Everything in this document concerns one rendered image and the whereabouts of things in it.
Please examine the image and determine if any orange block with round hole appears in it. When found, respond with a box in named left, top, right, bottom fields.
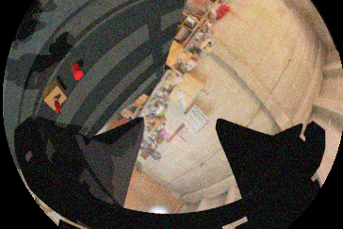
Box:
left=42, top=78, right=66, bottom=110

